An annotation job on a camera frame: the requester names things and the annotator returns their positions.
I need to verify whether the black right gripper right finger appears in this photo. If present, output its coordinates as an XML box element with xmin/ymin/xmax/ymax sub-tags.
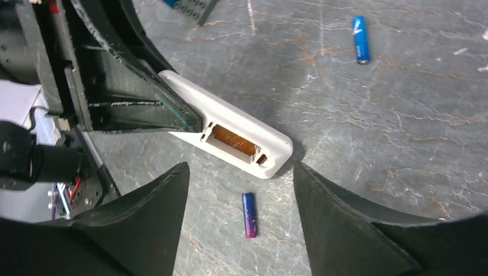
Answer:
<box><xmin>293</xmin><ymin>162</ymin><xmax>487</xmax><ymax>275</ymax></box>

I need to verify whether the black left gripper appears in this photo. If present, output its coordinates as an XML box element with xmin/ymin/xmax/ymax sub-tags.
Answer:
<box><xmin>1</xmin><ymin>0</ymin><xmax>174</xmax><ymax>132</ymax></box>

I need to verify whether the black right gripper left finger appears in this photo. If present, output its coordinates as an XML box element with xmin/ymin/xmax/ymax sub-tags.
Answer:
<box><xmin>1</xmin><ymin>162</ymin><xmax>190</xmax><ymax>275</ymax></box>

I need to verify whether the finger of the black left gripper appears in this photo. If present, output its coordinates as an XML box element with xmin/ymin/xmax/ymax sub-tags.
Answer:
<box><xmin>86</xmin><ymin>1</ymin><xmax>203</xmax><ymax>133</ymax></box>

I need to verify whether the purple blue AAA battery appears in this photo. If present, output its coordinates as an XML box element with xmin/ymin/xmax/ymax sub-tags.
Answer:
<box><xmin>242</xmin><ymin>192</ymin><xmax>257</xmax><ymax>239</ymax></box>

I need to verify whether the white remote control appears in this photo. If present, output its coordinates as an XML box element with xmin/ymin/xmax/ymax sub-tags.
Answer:
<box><xmin>158</xmin><ymin>70</ymin><xmax>293</xmax><ymax>179</ymax></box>

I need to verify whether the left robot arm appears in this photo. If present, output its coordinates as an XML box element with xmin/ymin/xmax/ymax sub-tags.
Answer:
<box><xmin>1</xmin><ymin>1</ymin><xmax>203</xmax><ymax>207</ymax></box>

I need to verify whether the dark grey studded baseplate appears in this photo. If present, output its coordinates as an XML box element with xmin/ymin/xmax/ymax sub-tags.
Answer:
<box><xmin>162</xmin><ymin>0</ymin><xmax>219</xmax><ymax>26</ymax></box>

